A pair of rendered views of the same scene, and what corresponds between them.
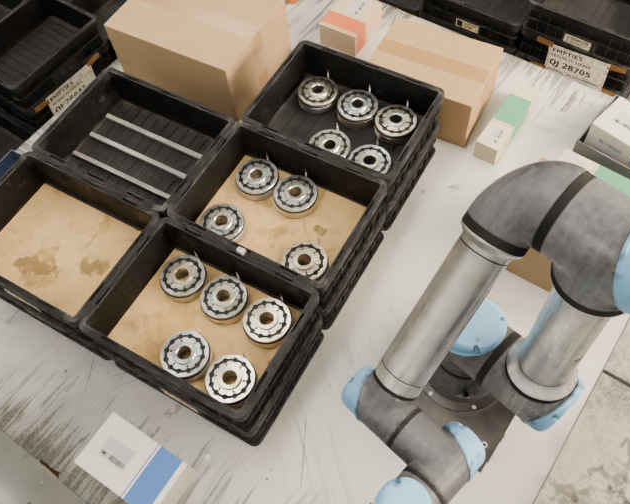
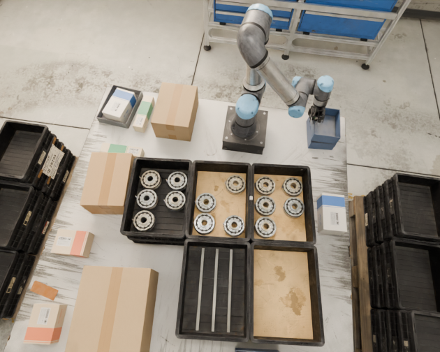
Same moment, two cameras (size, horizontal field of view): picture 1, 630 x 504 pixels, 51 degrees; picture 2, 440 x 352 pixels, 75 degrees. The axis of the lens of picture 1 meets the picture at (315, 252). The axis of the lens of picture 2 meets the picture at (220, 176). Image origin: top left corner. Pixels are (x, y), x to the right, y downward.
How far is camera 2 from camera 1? 1.19 m
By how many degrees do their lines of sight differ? 48
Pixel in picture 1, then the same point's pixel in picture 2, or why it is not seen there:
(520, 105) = (114, 147)
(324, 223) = (211, 188)
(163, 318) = (283, 227)
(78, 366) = not seen: hidden behind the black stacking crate
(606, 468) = not seen: hidden behind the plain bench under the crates
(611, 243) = (265, 15)
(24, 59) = not seen: outside the picture
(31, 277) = (300, 299)
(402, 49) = (103, 193)
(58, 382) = (321, 271)
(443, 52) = (100, 174)
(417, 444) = (306, 88)
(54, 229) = (273, 308)
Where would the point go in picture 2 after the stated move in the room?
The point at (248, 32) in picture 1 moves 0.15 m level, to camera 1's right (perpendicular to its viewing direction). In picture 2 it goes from (117, 271) to (103, 242)
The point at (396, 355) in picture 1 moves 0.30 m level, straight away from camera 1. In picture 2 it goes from (292, 91) to (229, 107)
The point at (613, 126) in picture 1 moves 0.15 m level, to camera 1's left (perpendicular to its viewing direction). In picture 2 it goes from (119, 110) to (130, 128)
